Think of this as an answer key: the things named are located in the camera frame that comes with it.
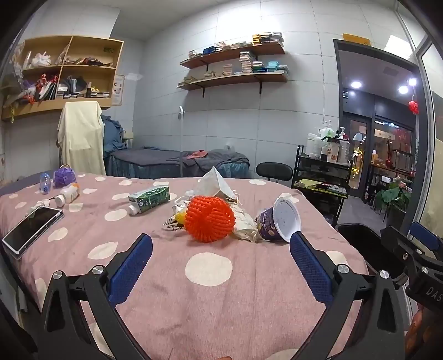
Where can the red vase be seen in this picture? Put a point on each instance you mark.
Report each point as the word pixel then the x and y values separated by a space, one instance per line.
pixel 389 162

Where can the green leafy plant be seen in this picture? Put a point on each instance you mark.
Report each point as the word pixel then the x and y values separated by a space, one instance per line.
pixel 394 194

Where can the grey folded cloth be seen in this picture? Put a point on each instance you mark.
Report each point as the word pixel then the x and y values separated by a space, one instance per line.
pixel 74 83

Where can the small clear blue bottle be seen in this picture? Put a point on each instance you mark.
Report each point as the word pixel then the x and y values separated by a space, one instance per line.
pixel 45 181

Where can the ceiling spotlight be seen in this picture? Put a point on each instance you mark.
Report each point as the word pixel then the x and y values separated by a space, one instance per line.
pixel 412 81
pixel 403 89
pixel 355 84

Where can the beige wall box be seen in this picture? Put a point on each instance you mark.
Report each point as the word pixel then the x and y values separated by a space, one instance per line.
pixel 128 134

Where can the wooden wall cabinet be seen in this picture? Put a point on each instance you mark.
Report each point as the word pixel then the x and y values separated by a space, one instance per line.
pixel 117 62

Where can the white lamp stand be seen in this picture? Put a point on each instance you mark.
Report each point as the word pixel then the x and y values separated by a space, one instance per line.
pixel 180 138

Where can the black chair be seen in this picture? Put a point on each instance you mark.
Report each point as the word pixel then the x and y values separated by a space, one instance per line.
pixel 273 171

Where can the yellow cloth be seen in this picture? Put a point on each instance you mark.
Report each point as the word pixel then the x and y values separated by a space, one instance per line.
pixel 308 182

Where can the orange spiky ball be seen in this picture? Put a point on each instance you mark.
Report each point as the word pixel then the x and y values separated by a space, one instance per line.
pixel 209 218

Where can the pink polka dot blanket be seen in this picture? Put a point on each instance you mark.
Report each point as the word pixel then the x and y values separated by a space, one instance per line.
pixel 207 311

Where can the white pill bottle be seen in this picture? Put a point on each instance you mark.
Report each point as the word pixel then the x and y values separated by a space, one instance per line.
pixel 69 194

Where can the white jug with orange label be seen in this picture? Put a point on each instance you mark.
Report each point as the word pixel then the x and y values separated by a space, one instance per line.
pixel 334 152

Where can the row of small boxes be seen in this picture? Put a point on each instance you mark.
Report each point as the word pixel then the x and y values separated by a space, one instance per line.
pixel 83 94

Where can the dark console table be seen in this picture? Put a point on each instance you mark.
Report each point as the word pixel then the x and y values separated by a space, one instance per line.
pixel 377 173

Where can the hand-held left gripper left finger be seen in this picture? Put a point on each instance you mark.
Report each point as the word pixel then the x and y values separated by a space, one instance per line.
pixel 131 266

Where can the wooden wall shelf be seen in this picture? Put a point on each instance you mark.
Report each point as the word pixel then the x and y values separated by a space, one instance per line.
pixel 225 83
pixel 221 59

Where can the green white pump bottle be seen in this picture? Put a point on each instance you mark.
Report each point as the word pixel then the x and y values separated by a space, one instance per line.
pixel 327 131

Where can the purple pouch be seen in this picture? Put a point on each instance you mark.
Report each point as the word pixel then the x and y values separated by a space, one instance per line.
pixel 64 177

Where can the blue quilt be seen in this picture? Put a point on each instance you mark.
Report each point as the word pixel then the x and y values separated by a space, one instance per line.
pixel 110 135

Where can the clear plastic bottle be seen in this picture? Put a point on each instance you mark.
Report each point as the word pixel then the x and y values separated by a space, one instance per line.
pixel 344 149

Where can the smartphone with white case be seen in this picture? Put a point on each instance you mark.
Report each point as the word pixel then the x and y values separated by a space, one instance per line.
pixel 31 230

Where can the dark door frame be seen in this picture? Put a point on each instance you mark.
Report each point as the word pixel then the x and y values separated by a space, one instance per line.
pixel 337 104

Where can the cream cloth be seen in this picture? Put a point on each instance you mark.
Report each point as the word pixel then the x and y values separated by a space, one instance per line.
pixel 81 138

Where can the massage bed with grey cover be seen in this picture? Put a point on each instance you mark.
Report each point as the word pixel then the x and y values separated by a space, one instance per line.
pixel 155 159

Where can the green drink carton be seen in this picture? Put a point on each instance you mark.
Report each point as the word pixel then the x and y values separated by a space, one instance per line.
pixel 150 199

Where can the yellow corn cob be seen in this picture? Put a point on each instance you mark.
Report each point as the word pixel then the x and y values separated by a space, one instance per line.
pixel 180 217

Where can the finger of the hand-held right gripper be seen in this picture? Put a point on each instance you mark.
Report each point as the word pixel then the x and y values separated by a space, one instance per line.
pixel 401 242
pixel 424 233

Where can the white green flat pack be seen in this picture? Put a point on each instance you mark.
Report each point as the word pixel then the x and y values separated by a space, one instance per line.
pixel 335 189

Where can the purple paper cup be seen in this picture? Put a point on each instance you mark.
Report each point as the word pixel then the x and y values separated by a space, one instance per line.
pixel 268 225

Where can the white face mask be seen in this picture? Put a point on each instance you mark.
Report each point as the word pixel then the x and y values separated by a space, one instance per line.
pixel 214 183

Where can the heap of red white bags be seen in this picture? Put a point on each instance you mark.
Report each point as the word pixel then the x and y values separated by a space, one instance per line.
pixel 39 88

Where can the glass double door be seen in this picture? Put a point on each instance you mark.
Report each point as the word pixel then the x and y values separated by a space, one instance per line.
pixel 360 155

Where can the wall shelves with books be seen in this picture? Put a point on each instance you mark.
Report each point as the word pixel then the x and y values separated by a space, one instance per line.
pixel 247 64

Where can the yellow sign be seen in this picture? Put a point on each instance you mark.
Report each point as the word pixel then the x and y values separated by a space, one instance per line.
pixel 356 39

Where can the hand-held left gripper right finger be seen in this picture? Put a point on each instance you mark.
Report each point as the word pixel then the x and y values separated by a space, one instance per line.
pixel 309 273

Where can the dark brown waste bin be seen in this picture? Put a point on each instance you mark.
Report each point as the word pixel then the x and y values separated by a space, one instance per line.
pixel 356 239

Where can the red cloth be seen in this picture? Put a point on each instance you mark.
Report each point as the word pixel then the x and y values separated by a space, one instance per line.
pixel 197 154

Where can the white wall socket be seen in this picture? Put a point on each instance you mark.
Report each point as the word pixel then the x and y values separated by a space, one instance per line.
pixel 230 147

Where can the dark plant pot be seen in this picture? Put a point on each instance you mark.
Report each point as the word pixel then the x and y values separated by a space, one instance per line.
pixel 394 218

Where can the black mesh cart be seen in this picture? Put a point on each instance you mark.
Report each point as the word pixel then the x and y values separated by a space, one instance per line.
pixel 322 166

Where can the pile of dark small items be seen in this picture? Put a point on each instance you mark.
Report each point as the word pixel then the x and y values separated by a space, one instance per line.
pixel 86 61

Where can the red hanging ornament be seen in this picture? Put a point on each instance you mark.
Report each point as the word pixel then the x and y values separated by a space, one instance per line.
pixel 413 106

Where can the stacks of small books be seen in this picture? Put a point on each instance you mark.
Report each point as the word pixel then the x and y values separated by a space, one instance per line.
pixel 263 38

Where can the white wall poster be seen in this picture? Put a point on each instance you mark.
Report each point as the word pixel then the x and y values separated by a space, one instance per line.
pixel 118 90

